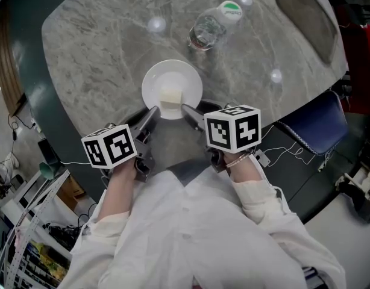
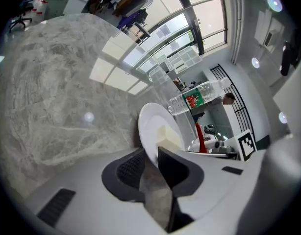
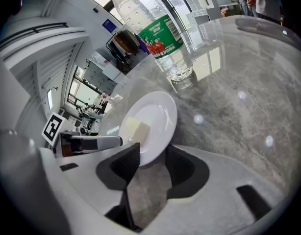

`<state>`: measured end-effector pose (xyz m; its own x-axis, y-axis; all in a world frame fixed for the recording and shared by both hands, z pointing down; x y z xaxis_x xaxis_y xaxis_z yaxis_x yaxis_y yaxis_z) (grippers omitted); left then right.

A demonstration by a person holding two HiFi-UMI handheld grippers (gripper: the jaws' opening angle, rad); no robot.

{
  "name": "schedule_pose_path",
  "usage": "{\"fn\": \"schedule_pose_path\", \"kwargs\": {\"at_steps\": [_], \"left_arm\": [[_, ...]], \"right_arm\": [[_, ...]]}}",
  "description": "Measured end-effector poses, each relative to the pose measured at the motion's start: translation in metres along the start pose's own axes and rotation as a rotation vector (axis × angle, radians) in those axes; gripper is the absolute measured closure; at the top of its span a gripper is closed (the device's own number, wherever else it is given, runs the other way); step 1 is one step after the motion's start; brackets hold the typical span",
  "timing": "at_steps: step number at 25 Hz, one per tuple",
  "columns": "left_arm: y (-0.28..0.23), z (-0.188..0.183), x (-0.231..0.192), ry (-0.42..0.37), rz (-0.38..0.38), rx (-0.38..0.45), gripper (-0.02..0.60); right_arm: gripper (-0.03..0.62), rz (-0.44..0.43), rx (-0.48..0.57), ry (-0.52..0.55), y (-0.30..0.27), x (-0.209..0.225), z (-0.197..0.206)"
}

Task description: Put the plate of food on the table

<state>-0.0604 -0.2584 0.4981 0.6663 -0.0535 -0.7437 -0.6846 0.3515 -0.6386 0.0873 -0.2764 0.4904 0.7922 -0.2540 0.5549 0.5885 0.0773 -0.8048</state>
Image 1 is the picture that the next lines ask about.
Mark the black box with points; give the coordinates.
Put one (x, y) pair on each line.
(48, 150)

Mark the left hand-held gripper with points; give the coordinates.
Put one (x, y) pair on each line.
(112, 146)

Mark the blue chair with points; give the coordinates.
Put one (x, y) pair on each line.
(317, 122)

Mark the person's right forearm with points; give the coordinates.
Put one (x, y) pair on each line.
(245, 173)

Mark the person's left forearm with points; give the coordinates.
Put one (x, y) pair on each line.
(118, 191)

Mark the striped fabric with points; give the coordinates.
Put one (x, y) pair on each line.
(311, 277)

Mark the clear plastic water bottle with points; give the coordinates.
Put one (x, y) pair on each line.
(209, 32)

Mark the white power adapter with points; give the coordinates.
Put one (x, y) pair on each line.
(262, 157)

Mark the wooden platform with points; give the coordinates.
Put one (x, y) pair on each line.
(7, 65)

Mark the pale yellow food cube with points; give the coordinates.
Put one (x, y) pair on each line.
(171, 98)

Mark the white round plate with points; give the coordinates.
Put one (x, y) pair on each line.
(173, 77)

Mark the round grey marble table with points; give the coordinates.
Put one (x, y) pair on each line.
(91, 56)

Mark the person's white shirt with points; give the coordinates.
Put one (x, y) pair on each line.
(188, 236)

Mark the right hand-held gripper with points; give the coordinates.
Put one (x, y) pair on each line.
(230, 128)

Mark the red cabinet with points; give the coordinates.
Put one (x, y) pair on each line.
(365, 71)

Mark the green bin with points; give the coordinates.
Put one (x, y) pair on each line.
(49, 170)

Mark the perforated metal rail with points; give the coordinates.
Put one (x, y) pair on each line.
(43, 203)

